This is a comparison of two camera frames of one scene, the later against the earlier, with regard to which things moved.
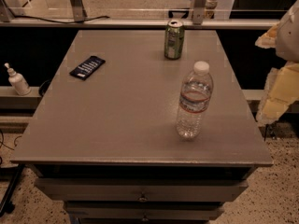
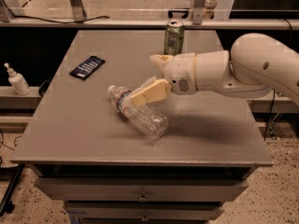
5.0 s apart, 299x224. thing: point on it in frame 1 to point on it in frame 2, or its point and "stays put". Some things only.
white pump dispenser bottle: [18, 81] stays put
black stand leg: [7, 206] stays put
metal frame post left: [78, 7] stays put
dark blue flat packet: [86, 68] stays put
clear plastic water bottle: [195, 100] to [149, 118]
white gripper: [289, 36] to [179, 73]
